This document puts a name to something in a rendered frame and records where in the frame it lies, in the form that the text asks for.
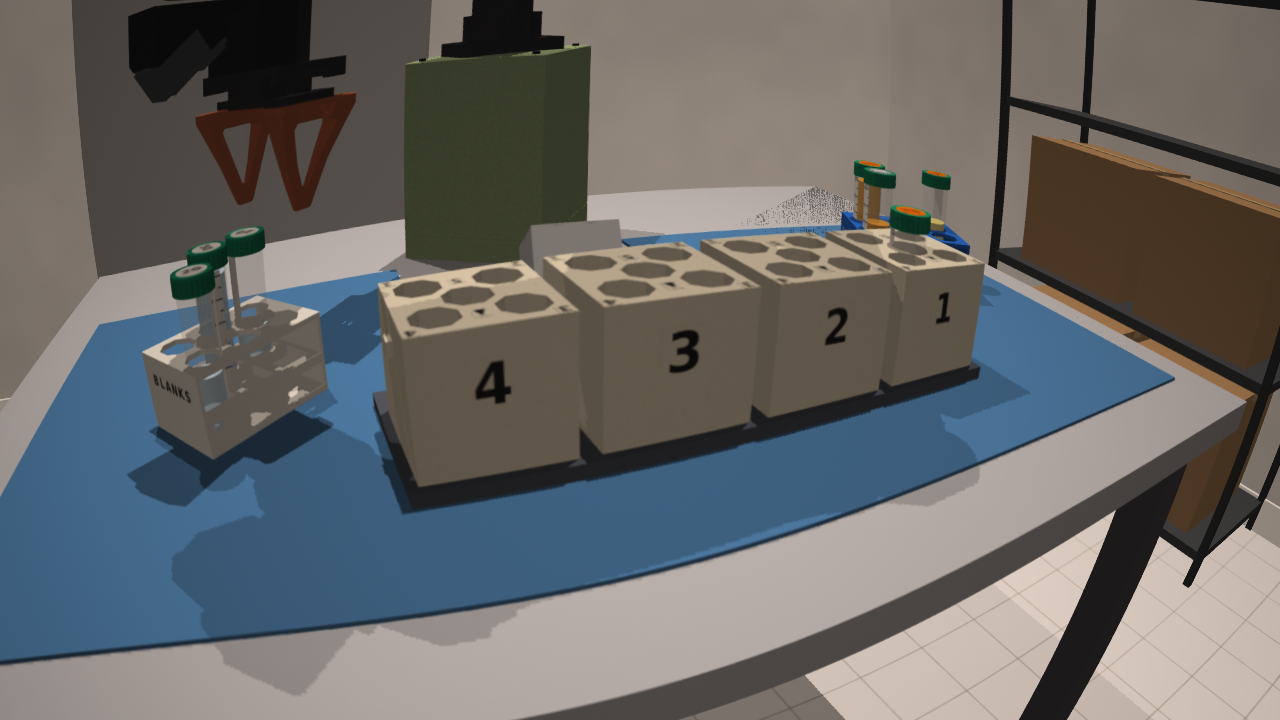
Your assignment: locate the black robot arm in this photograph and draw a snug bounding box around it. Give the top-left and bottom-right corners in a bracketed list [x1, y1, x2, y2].
[128, 0, 564, 102]

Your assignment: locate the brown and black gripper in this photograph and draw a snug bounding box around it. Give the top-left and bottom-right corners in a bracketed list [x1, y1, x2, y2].
[196, 0, 356, 211]

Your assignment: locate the beige tube rack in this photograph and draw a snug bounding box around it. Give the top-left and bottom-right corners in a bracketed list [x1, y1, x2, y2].
[142, 299, 328, 460]

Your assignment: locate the blue bench mat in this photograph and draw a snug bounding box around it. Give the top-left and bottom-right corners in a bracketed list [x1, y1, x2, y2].
[0, 270, 1175, 665]

